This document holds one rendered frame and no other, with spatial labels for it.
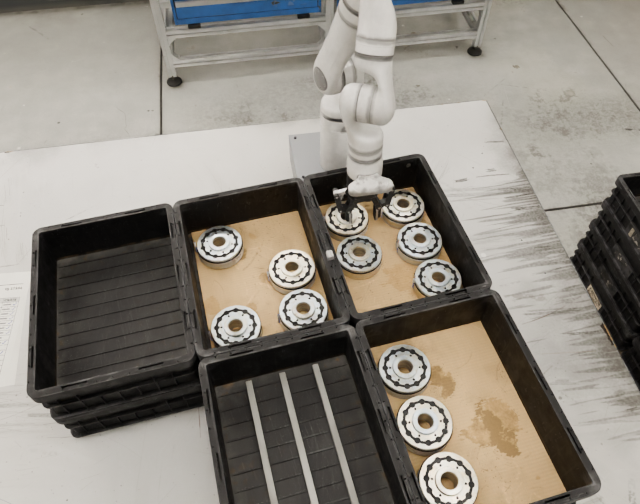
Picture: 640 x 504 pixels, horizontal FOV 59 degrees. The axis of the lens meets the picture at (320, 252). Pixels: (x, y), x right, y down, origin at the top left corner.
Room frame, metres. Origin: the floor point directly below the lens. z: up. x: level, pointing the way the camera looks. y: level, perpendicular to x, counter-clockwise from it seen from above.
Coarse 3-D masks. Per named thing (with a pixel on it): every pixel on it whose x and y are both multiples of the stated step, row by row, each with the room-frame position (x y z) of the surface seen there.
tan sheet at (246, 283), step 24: (288, 216) 0.88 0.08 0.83; (264, 240) 0.81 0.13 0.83; (288, 240) 0.81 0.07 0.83; (240, 264) 0.74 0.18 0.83; (264, 264) 0.74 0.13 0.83; (216, 288) 0.68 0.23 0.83; (240, 288) 0.68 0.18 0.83; (264, 288) 0.68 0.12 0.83; (312, 288) 0.68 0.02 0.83; (216, 312) 0.61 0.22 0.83; (264, 312) 0.61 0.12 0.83
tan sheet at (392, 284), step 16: (320, 208) 0.91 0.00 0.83; (368, 208) 0.91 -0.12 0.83; (368, 224) 0.86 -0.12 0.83; (384, 224) 0.86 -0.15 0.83; (336, 240) 0.81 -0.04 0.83; (384, 240) 0.81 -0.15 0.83; (384, 256) 0.76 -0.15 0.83; (384, 272) 0.72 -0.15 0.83; (400, 272) 0.72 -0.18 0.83; (352, 288) 0.68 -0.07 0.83; (368, 288) 0.68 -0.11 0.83; (384, 288) 0.68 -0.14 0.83; (400, 288) 0.68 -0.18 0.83; (368, 304) 0.63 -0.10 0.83; (384, 304) 0.63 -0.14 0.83
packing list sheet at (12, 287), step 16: (16, 272) 0.81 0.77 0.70; (0, 288) 0.76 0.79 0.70; (16, 288) 0.76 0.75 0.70; (0, 304) 0.71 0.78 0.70; (16, 304) 0.71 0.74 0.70; (0, 320) 0.67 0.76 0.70; (16, 320) 0.67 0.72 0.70; (0, 336) 0.62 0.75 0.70; (16, 336) 0.62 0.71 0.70; (0, 352) 0.58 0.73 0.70; (16, 352) 0.58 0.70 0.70; (0, 368) 0.54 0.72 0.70; (16, 368) 0.54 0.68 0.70; (0, 384) 0.51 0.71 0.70
